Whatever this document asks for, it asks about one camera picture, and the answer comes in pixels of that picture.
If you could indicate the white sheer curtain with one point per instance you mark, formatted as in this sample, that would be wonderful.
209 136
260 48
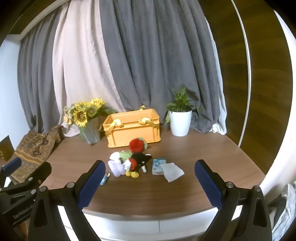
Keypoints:
220 115

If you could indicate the brown patterned cloth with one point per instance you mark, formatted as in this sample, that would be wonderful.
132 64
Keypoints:
32 148

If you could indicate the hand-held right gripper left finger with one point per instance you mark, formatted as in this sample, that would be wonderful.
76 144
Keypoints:
91 183

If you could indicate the black mouse plush toy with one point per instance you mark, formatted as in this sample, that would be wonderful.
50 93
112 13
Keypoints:
138 160

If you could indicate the white ribbed plant pot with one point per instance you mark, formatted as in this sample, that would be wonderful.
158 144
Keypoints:
180 122

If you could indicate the green potted plant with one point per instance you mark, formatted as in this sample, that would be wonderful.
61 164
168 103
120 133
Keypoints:
181 100

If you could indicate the pale pink curtain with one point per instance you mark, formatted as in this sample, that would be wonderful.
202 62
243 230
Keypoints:
81 69

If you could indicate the blue cartoon tissue packet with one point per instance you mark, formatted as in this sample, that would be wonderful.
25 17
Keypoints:
157 165

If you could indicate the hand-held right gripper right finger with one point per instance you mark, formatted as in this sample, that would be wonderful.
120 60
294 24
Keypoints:
208 185

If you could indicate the grey curtain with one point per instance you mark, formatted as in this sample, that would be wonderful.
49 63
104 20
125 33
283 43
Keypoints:
35 81
157 58

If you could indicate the small blue tube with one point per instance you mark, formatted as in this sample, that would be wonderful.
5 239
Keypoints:
104 179

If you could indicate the white hoop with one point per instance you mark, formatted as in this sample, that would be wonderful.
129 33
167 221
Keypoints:
249 69

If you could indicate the sunflower bouquet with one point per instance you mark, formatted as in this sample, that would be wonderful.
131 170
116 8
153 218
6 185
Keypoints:
84 111

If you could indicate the grey-green ribbed vase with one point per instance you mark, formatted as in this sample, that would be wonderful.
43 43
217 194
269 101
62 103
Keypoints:
91 132

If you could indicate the dark brown cabinet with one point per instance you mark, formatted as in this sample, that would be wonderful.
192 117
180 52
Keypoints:
5 148

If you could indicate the red strawberry plush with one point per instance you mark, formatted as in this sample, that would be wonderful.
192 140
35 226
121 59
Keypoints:
136 144

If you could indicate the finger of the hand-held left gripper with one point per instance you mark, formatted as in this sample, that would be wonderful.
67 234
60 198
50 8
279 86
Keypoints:
12 165
40 171

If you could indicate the white tissue sheet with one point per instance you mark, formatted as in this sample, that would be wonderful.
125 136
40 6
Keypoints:
172 172

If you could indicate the white crumpled cloth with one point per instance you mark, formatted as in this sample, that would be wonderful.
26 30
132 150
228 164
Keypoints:
285 208

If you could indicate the pale purple plush toy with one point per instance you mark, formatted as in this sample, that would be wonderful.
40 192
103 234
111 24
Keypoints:
116 169

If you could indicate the green plush toy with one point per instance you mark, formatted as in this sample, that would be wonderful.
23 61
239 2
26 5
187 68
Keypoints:
125 155

